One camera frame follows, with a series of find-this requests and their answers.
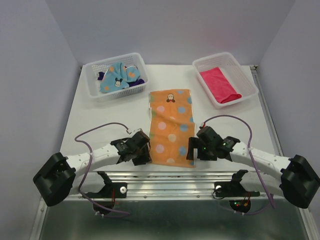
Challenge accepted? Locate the orange dotted cartoon towel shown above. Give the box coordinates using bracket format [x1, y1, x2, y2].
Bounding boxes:
[149, 89, 196, 168]

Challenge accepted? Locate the pink microfiber towel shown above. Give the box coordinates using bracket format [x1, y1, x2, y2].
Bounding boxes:
[200, 67, 242, 104]

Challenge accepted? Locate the blue dotted cartoon towel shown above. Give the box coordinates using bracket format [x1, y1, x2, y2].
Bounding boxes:
[99, 62, 141, 94]

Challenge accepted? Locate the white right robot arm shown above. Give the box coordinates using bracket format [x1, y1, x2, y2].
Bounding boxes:
[186, 126, 320, 209]

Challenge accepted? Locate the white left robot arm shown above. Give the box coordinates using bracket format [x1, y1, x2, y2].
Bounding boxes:
[32, 130, 152, 207]

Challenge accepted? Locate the white basket with towels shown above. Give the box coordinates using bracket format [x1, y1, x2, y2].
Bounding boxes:
[82, 52, 149, 102]

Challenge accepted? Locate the purple towel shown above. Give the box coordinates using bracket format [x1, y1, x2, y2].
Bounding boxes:
[96, 71, 145, 87]

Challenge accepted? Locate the white empty plastic basket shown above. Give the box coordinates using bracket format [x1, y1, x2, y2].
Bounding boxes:
[192, 52, 259, 109]

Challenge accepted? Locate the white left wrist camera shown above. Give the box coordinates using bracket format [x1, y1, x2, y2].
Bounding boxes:
[126, 128, 143, 138]

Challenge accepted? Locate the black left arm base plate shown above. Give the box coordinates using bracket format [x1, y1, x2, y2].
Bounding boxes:
[85, 182, 128, 199]

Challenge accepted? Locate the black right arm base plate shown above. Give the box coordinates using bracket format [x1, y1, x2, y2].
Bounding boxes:
[213, 181, 261, 199]

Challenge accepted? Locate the aluminium rail frame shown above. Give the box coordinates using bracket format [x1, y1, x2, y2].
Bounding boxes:
[29, 64, 316, 240]

